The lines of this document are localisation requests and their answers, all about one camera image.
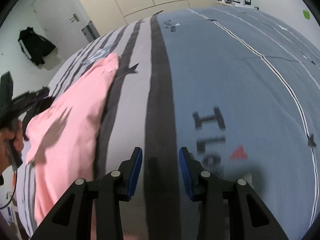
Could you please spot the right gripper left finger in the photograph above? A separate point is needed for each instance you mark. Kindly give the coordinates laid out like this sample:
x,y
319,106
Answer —
x,y
130,170

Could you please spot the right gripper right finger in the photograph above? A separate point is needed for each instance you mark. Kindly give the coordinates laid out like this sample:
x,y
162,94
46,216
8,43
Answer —
x,y
190,169

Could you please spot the pink shirt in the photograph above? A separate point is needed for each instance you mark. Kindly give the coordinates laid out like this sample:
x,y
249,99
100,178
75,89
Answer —
x,y
63,137

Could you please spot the person's left hand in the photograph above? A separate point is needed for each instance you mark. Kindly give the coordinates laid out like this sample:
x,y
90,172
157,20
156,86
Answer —
x,y
7,135

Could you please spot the striped grey bed cover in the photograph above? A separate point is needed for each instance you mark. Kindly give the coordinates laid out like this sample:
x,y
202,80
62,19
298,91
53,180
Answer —
x,y
237,87

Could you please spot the dark suitcase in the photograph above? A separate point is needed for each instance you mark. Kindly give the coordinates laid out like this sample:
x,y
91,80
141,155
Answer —
x,y
90,32

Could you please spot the white door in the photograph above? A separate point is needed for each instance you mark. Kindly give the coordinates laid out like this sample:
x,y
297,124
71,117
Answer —
x,y
62,22

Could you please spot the bedside table with items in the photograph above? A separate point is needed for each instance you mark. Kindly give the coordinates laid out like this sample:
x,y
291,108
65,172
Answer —
x,y
239,3

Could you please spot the black jacket on wall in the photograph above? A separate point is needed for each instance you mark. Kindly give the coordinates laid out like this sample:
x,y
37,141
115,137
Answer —
x,y
35,46

